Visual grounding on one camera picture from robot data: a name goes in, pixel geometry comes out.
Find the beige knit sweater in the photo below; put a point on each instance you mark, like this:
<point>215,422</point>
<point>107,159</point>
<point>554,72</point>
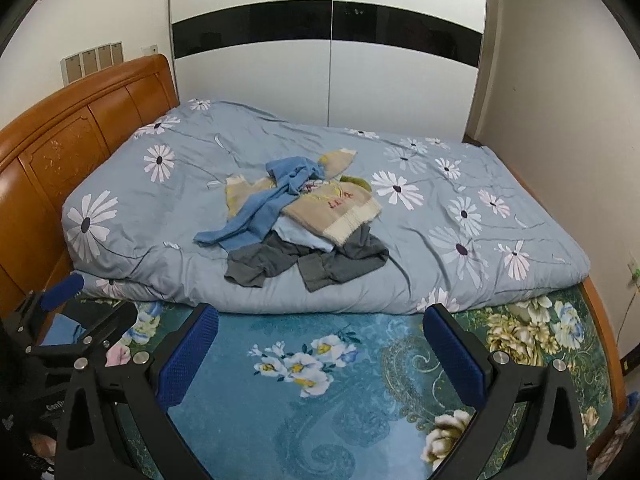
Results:
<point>325,207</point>

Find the teal floral blanket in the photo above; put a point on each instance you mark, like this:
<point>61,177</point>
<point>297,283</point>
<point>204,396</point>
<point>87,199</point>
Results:
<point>350,410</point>

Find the wall socket with green plug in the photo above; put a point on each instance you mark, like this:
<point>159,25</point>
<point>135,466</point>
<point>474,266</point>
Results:
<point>634,275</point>

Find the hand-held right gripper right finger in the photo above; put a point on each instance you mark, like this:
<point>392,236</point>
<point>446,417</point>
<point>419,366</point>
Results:
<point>457,360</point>

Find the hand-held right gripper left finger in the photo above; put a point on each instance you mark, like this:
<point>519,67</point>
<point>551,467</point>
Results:
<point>187,360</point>

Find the white wall outlet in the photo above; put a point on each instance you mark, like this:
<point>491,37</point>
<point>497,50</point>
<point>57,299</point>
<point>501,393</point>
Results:
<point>148,49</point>

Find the white wardrobe with black stripe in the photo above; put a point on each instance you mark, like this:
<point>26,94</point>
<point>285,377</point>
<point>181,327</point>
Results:
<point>250,85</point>

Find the blue pants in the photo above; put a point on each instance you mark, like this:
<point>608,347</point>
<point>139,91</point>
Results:
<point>255,210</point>

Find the green knit garment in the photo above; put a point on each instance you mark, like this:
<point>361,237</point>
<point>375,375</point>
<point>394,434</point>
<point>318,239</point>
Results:
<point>356,181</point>

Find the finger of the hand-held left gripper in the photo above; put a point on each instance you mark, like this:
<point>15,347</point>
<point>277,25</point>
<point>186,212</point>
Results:
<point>62,288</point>
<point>112,320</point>

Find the grey garment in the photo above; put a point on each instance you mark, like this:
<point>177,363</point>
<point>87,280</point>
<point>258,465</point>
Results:
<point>325,265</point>

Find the blue-grey daisy print duvet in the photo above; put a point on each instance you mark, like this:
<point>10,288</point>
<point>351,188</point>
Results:
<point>175,200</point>

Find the light blue folded cloth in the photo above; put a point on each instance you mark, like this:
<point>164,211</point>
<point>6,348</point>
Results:
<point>65,330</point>

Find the pale blue garment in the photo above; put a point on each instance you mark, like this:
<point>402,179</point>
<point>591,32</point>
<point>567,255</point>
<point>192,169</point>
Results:
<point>300,235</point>

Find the beige wall switch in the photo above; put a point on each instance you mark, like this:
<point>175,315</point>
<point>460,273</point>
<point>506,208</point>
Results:
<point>104,57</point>
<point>89,62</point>
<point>116,53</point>
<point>70,70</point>

